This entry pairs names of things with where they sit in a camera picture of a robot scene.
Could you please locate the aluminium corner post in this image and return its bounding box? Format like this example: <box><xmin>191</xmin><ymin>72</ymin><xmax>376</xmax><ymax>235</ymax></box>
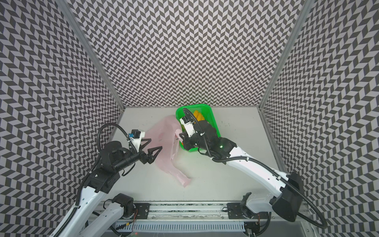
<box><xmin>258</xmin><ymin>0</ymin><xmax>315</xmax><ymax>110</ymax></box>
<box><xmin>55</xmin><ymin>0</ymin><xmax>125</xmax><ymax>110</ymax></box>

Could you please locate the aluminium corner post left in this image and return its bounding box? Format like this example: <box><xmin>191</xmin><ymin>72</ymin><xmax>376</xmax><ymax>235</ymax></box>
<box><xmin>55</xmin><ymin>0</ymin><xmax>125</xmax><ymax>110</ymax></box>

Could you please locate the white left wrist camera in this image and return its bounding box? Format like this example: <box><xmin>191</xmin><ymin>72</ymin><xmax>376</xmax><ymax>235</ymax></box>
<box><xmin>128</xmin><ymin>129</ymin><xmax>145</xmax><ymax>154</ymax></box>

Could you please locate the aluminium corner post right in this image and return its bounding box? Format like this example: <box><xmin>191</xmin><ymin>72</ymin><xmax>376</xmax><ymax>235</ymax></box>
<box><xmin>258</xmin><ymin>0</ymin><xmax>315</xmax><ymax>110</ymax></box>

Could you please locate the yellow fake banana bunch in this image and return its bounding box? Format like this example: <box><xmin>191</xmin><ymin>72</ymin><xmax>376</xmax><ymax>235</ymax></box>
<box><xmin>193</xmin><ymin>110</ymin><xmax>205</xmax><ymax>121</ymax></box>

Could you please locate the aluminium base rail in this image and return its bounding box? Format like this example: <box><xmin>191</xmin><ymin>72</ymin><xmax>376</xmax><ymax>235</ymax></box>
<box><xmin>100</xmin><ymin>201</ymin><xmax>303</xmax><ymax>221</ymax></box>

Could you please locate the pink plastic bag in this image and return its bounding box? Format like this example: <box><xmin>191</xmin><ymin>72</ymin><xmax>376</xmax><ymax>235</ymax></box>
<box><xmin>145</xmin><ymin>115</ymin><xmax>191</xmax><ymax>187</ymax></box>

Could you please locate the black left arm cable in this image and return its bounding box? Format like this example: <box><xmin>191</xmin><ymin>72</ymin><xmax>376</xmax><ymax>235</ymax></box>
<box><xmin>96</xmin><ymin>122</ymin><xmax>140</xmax><ymax>155</ymax></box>

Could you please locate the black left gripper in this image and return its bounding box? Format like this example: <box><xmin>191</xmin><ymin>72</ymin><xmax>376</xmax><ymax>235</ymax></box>
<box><xmin>114</xmin><ymin>139</ymin><xmax>163</xmax><ymax>172</ymax></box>

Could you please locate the white vented cable tray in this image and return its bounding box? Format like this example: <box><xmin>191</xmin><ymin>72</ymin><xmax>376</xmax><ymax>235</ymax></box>
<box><xmin>115</xmin><ymin>221</ymin><xmax>245</xmax><ymax>233</ymax></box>

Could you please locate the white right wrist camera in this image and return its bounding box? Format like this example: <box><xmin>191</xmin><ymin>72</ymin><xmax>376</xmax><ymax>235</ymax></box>
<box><xmin>180</xmin><ymin>117</ymin><xmax>195</xmax><ymax>137</ymax></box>

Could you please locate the green plastic basket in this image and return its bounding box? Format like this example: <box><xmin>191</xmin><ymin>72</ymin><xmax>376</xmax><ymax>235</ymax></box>
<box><xmin>176</xmin><ymin>104</ymin><xmax>221</xmax><ymax>154</ymax></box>

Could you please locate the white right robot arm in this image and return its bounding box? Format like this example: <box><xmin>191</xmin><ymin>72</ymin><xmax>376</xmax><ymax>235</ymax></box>
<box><xmin>179</xmin><ymin>118</ymin><xmax>304</xmax><ymax>222</ymax></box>

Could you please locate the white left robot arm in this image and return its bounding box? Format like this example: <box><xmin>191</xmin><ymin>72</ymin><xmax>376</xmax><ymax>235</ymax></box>
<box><xmin>52</xmin><ymin>141</ymin><xmax>163</xmax><ymax>237</ymax></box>

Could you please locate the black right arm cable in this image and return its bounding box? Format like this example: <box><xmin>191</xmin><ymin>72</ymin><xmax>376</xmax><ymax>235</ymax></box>
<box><xmin>183</xmin><ymin>108</ymin><xmax>328</xmax><ymax>229</ymax></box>

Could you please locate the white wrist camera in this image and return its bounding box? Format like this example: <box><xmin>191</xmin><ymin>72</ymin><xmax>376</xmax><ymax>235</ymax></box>
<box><xmin>128</xmin><ymin>129</ymin><xmax>145</xmax><ymax>154</ymax></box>
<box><xmin>180</xmin><ymin>117</ymin><xmax>195</xmax><ymax>137</ymax></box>

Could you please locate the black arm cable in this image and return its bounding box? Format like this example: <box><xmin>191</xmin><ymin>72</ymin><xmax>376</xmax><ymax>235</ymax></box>
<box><xmin>183</xmin><ymin>108</ymin><xmax>328</xmax><ymax>229</ymax></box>
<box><xmin>96</xmin><ymin>122</ymin><xmax>140</xmax><ymax>155</ymax></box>

